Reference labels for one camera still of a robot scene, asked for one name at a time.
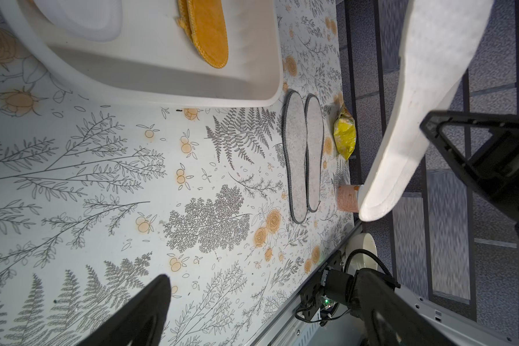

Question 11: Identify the aluminium front rail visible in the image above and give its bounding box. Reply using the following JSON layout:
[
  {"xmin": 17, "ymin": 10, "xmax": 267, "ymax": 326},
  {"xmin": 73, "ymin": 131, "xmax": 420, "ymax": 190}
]
[{"xmin": 246, "ymin": 221, "xmax": 362, "ymax": 345}]

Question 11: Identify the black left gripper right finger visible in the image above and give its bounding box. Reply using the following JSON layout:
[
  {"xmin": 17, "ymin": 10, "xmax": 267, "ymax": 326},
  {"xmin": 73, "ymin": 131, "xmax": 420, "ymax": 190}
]
[{"xmin": 356, "ymin": 269, "xmax": 454, "ymax": 345}]

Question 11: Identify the grey insole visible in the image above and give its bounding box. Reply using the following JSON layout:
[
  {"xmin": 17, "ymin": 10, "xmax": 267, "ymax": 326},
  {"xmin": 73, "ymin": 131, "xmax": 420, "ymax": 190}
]
[
  {"xmin": 282, "ymin": 89, "xmax": 308, "ymax": 224},
  {"xmin": 305, "ymin": 94, "xmax": 324, "ymax": 212}
]

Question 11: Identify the cream ceramic bowl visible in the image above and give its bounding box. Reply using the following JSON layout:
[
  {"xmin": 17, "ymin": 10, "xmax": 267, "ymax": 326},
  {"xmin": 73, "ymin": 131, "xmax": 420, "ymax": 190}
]
[{"xmin": 343, "ymin": 232, "xmax": 379, "ymax": 275}]

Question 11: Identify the white plastic storage box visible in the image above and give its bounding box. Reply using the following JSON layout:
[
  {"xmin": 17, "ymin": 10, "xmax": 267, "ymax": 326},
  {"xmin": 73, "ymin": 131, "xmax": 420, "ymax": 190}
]
[{"xmin": 0, "ymin": 1, "xmax": 283, "ymax": 108}]

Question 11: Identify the white insole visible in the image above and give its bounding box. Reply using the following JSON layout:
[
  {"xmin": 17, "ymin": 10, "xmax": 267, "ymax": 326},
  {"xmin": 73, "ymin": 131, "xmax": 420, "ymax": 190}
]
[
  {"xmin": 35, "ymin": 0, "xmax": 123, "ymax": 42},
  {"xmin": 358, "ymin": 1, "xmax": 493, "ymax": 222}
]

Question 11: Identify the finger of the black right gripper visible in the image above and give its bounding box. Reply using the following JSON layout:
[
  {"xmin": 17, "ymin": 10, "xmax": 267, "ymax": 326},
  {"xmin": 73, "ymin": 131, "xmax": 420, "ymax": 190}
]
[{"xmin": 420, "ymin": 111, "xmax": 519, "ymax": 223}]

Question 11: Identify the yellow snack bag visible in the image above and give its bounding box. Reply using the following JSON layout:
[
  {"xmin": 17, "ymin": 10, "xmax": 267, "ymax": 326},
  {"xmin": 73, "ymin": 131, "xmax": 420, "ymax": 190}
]
[{"xmin": 333, "ymin": 105, "xmax": 357, "ymax": 160}]

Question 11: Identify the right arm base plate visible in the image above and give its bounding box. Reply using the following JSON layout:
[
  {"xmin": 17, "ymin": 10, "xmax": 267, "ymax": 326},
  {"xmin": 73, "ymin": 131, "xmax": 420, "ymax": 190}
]
[{"xmin": 294, "ymin": 250, "xmax": 343, "ymax": 324}]

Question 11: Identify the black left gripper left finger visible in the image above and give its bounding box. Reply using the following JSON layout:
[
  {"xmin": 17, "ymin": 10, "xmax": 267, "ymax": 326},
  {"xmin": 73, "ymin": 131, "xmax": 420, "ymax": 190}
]
[{"xmin": 79, "ymin": 274, "xmax": 172, "ymax": 345}]

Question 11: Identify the floral patterned table mat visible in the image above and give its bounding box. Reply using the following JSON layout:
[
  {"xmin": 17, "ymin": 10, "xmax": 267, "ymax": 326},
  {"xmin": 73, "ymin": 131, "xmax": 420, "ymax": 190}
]
[{"xmin": 0, "ymin": 12, "xmax": 353, "ymax": 345}]

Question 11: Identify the round tin can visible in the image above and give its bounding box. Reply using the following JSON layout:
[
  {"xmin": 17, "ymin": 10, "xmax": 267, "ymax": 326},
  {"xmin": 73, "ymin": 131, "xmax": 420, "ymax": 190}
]
[{"xmin": 337, "ymin": 185, "xmax": 363, "ymax": 213}]

